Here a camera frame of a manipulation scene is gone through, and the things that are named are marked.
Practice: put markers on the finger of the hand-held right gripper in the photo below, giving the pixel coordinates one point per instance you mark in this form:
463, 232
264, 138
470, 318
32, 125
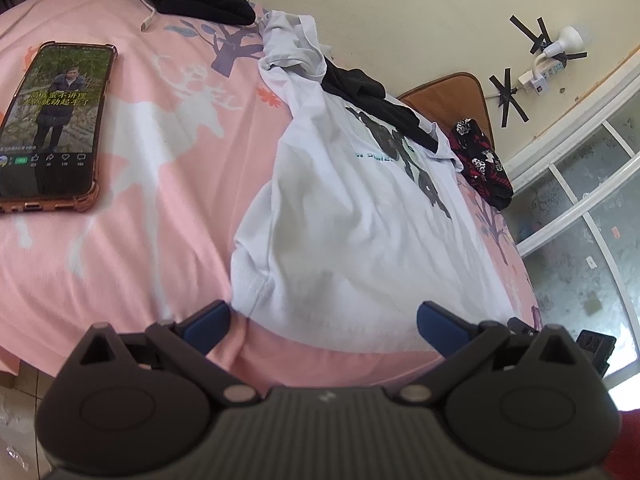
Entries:
522, 326

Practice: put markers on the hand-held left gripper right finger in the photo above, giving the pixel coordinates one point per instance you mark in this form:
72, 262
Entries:
435, 322

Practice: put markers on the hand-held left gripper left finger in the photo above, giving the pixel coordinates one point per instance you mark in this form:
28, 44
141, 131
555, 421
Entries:
212, 322

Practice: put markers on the white printed T-shirt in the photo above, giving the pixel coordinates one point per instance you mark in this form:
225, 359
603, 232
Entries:
350, 240

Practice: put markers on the white framed glass door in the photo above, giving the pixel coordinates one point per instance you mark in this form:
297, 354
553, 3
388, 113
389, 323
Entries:
575, 220

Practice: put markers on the black red skull print garment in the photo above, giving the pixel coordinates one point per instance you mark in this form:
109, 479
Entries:
480, 165

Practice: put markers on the black tape cross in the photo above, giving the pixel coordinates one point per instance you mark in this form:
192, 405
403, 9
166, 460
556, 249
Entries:
507, 97
532, 35

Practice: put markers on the smartphone in clear case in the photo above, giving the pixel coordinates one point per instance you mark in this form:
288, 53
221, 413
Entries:
50, 120

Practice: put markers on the white power strip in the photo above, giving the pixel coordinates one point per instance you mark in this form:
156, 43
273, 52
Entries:
554, 66

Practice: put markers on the white lamp bulb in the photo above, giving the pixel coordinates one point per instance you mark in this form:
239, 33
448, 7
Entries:
567, 42

